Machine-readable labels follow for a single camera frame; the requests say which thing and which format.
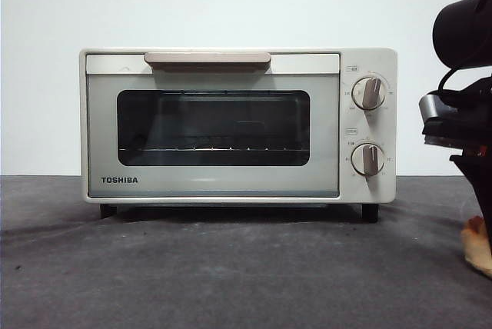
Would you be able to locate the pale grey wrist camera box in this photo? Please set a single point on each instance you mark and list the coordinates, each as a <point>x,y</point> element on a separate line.
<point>428,106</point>

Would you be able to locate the timer knob with beige grip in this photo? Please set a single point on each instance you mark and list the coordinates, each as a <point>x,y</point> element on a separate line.
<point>368,159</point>

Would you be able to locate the temperature knob with beige grip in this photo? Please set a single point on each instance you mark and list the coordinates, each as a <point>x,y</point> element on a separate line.
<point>369,93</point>

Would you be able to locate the white Toshiba toaster oven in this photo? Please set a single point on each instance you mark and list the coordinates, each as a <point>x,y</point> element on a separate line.
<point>369,125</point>

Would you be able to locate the golden brown bread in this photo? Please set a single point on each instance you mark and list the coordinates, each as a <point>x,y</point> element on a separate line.
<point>480,248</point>

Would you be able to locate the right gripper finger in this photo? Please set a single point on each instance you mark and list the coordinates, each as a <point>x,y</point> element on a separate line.
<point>478,183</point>

